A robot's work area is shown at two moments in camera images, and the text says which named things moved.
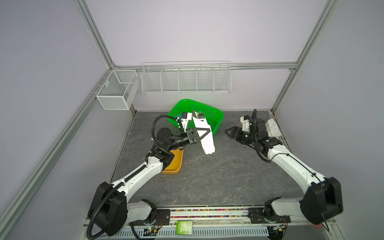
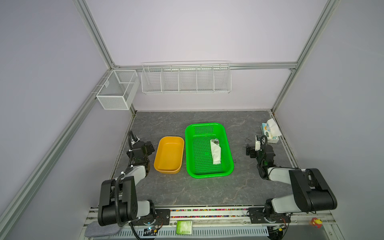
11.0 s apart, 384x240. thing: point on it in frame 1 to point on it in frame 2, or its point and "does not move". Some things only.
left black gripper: x=195 y=140 to x=148 y=148
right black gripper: x=236 y=129 to x=252 y=150
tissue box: x=272 y=128 does not move
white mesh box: x=119 y=90 does not move
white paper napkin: x=207 y=143 to x=216 y=152
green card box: x=184 y=227 does not move
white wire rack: x=186 y=77 does not move
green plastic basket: x=213 y=117 to x=198 y=152
